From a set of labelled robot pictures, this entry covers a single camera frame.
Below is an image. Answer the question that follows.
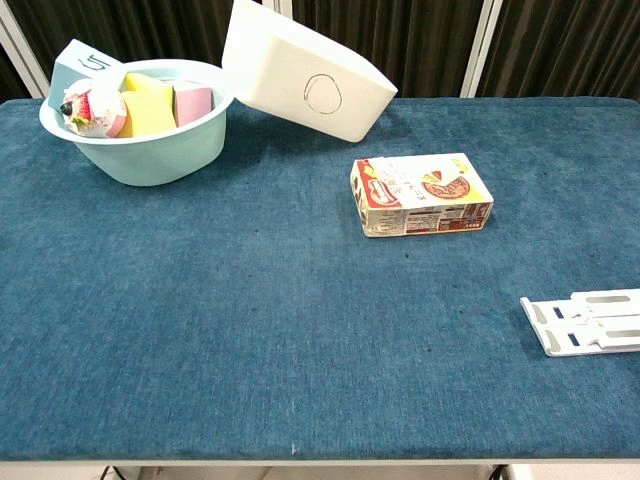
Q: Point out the white plastic storage bin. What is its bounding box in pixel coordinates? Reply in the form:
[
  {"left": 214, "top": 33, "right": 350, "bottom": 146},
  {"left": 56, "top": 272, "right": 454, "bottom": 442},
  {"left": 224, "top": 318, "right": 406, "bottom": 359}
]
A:
[{"left": 221, "top": 0, "right": 400, "bottom": 144}]

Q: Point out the pink foam cube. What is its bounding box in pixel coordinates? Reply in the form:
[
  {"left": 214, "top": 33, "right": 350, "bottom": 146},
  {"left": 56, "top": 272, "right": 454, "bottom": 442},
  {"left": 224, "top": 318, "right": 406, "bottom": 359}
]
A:
[{"left": 172, "top": 84, "right": 216, "bottom": 129}]

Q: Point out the blue fabric table mat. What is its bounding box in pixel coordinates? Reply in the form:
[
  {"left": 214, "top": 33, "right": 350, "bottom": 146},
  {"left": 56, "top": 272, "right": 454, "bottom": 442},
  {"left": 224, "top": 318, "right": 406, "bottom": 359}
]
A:
[{"left": 0, "top": 97, "right": 640, "bottom": 462}]

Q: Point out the yellow foam cube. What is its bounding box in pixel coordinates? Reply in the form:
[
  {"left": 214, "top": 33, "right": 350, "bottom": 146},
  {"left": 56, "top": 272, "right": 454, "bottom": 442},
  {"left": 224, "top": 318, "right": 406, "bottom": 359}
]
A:
[
  {"left": 122, "top": 72, "right": 174, "bottom": 97},
  {"left": 116, "top": 89, "right": 178, "bottom": 139}
]

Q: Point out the printed food carton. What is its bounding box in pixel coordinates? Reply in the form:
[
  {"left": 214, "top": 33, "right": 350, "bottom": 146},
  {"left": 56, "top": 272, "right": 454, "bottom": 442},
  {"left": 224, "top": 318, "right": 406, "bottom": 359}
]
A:
[{"left": 349, "top": 152, "right": 495, "bottom": 239}]

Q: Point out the white folding stand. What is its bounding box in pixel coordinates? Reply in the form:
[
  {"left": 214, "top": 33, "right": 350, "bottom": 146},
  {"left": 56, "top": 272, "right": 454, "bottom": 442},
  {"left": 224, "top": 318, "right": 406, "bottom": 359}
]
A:
[{"left": 519, "top": 288, "right": 640, "bottom": 358}]

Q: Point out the light blue plastic bowl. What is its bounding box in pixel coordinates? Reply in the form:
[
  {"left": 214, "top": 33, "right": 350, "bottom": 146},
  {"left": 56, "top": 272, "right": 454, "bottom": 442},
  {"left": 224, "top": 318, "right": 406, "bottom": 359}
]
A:
[{"left": 38, "top": 58, "right": 235, "bottom": 188}]

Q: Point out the blue numbered foam cube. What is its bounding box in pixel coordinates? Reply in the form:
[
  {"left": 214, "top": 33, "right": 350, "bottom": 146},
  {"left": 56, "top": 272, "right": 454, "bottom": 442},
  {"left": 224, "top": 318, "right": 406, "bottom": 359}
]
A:
[{"left": 48, "top": 38, "right": 124, "bottom": 99}]

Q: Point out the black pleated curtain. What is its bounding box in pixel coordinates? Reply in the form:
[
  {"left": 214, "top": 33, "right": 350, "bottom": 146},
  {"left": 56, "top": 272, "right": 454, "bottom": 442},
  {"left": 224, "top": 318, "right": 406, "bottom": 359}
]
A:
[
  {"left": 0, "top": 47, "right": 31, "bottom": 101},
  {"left": 5, "top": 0, "right": 281, "bottom": 99},
  {"left": 292, "top": 0, "right": 494, "bottom": 99},
  {"left": 476, "top": 0, "right": 640, "bottom": 99}
]

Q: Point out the toy strawberry cupcake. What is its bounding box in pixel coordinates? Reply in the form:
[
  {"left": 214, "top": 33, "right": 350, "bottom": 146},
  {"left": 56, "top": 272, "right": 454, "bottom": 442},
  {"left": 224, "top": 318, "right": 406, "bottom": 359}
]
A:
[{"left": 59, "top": 78, "right": 129, "bottom": 139}]

